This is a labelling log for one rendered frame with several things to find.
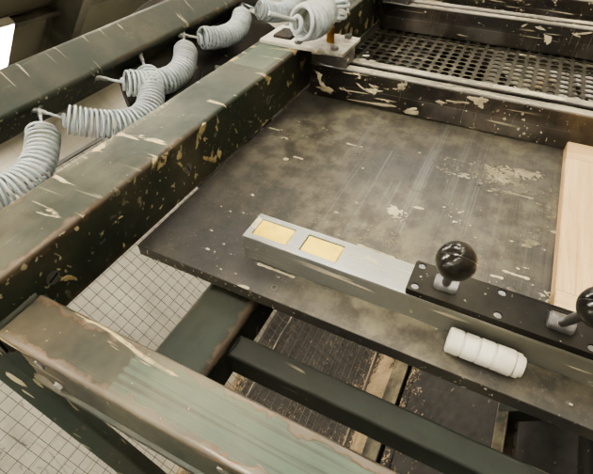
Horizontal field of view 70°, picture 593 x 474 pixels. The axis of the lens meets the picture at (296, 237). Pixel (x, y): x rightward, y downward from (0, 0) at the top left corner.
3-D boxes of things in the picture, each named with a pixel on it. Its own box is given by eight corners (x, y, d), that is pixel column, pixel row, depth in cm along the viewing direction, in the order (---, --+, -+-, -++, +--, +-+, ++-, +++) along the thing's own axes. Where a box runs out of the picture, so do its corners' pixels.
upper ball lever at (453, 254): (456, 308, 49) (474, 282, 37) (423, 295, 50) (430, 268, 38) (466, 276, 50) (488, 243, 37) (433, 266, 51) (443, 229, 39)
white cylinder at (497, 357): (440, 355, 48) (516, 386, 45) (447, 341, 46) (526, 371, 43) (446, 336, 50) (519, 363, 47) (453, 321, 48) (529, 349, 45)
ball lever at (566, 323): (570, 348, 45) (635, 336, 33) (532, 335, 46) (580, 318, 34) (580, 314, 46) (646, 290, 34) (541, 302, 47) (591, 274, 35)
